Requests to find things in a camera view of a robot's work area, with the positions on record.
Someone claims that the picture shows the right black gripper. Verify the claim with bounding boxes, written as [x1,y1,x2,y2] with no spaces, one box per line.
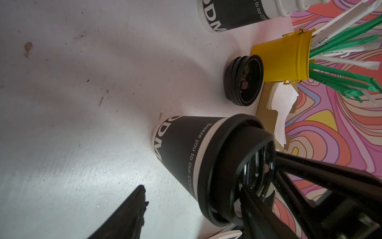
[240,152,382,239]

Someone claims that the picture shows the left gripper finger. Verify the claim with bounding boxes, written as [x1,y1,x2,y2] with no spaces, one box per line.
[89,185,149,239]

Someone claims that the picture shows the black plastic cup lid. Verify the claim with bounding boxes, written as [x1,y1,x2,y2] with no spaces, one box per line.
[198,114,276,227]

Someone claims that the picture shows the black white paper coffee cup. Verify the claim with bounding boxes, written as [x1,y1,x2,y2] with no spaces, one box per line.
[152,116,227,200]

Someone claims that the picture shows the stack of paper coffee cups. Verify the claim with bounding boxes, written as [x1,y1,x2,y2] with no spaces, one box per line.
[197,0,329,32]

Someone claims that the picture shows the silver black stapler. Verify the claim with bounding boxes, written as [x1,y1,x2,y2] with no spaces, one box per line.
[208,230,242,239]

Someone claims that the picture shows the brown napkin holder box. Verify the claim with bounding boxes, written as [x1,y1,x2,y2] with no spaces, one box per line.
[256,82,299,151]

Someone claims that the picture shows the white paper napkins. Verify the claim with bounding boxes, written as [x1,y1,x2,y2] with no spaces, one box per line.
[267,82,299,147]

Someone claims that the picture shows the stack of black cup lids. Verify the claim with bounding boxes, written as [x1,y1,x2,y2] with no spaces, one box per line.
[223,55,264,107]

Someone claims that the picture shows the yellow metal bucket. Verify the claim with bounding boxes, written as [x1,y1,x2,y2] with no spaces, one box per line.
[251,28,313,85]

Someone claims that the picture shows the bundle of wrapped straws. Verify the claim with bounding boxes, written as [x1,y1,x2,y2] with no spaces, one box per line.
[309,1,382,104]

